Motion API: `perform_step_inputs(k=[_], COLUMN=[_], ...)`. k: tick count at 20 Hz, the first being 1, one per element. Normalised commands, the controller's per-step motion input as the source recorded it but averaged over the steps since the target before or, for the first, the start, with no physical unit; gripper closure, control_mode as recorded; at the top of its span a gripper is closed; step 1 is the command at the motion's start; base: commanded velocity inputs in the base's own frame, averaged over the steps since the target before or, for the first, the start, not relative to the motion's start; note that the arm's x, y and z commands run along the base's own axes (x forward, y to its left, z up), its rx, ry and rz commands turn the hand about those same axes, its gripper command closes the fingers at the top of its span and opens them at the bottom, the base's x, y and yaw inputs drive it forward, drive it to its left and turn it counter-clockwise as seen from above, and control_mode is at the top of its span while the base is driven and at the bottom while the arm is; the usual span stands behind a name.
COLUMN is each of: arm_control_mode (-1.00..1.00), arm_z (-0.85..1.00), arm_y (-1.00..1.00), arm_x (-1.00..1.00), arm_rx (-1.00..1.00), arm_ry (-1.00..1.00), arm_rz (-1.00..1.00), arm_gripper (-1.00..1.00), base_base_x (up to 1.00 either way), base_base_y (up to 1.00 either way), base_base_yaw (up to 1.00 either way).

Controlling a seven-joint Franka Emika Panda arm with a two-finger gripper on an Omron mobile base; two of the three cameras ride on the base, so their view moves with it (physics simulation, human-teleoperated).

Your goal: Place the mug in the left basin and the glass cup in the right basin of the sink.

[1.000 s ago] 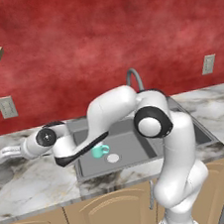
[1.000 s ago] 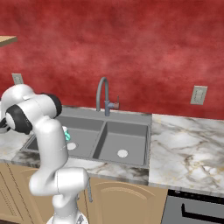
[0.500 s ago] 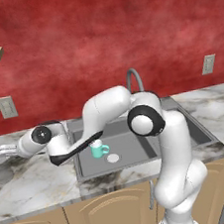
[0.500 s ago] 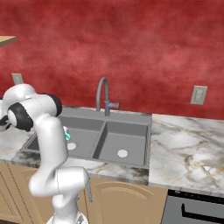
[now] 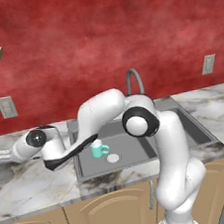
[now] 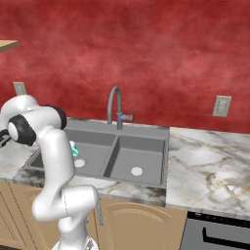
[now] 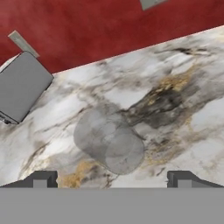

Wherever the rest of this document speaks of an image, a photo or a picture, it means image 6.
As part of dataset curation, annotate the grey double basin sink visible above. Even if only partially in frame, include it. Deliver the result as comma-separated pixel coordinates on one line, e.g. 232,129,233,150
21,117,171,189

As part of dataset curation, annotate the grey curved tap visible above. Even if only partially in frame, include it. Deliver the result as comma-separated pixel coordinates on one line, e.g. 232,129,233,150
106,85,135,131

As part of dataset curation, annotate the tan cupboard door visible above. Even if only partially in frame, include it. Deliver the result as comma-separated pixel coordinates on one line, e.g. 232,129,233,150
0,181,63,250
86,196,189,250

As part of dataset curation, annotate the grey dishwasher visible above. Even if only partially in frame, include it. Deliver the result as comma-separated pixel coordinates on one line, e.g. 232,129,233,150
179,210,250,250

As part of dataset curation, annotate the grey cupboard door handle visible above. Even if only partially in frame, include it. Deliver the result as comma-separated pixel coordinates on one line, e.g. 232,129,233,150
96,194,104,228

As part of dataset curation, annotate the beige wall outlet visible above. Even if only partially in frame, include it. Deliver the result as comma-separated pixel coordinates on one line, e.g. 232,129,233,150
212,95,233,118
12,81,27,97

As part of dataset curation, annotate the wooden wall shelf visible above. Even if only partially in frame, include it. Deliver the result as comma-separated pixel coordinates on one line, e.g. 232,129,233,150
0,39,21,54

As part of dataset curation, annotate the black dishwasher handle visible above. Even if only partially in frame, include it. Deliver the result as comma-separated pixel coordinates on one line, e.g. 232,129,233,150
201,226,250,250

